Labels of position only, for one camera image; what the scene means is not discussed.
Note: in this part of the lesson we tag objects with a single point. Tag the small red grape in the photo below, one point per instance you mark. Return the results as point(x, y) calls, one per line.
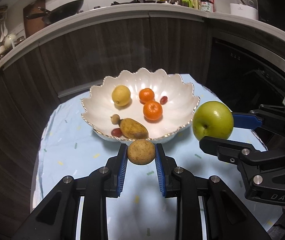
point(163, 100)

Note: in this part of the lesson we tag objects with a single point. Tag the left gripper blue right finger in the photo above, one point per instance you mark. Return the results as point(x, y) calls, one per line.
point(162, 170)

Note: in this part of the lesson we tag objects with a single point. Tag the yellow lemon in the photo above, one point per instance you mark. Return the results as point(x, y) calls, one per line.
point(121, 95)

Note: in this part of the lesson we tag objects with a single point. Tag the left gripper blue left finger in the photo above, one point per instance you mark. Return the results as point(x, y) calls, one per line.
point(120, 168)

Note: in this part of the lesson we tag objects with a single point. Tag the soy sauce bottle red label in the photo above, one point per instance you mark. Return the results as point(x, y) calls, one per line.
point(207, 5)

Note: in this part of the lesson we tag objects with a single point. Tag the black gas stove grate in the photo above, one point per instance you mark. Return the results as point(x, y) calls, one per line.
point(121, 3)

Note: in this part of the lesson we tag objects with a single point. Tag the small tan longan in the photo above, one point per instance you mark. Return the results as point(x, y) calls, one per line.
point(115, 119)

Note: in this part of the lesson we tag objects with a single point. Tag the white scalloped ceramic bowl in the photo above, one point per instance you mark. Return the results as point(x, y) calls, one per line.
point(177, 113)

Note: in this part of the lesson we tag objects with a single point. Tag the green apple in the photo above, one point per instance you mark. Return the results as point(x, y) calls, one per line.
point(212, 119)

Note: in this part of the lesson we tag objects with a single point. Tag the small orange tangerine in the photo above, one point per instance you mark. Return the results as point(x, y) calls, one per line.
point(146, 95)

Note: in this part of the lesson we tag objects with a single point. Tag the black wok pan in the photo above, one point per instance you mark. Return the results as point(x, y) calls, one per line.
point(64, 11)

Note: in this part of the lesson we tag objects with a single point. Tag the large orange tangerine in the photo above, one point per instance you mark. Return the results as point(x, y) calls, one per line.
point(152, 110)

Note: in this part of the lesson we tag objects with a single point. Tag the white teapot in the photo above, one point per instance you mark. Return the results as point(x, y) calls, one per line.
point(10, 40)

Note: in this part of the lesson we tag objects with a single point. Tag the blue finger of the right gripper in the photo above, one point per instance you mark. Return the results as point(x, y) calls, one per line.
point(246, 121)
point(226, 150)

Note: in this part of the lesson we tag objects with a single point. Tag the yellow brown mango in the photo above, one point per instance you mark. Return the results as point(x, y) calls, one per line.
point(132, 129)

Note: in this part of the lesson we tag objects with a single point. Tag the brown round kiwi potato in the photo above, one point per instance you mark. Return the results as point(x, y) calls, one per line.
point(141, 152)

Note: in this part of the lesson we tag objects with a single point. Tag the green lidded jar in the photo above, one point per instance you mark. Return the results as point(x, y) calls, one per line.
point(187, 3)

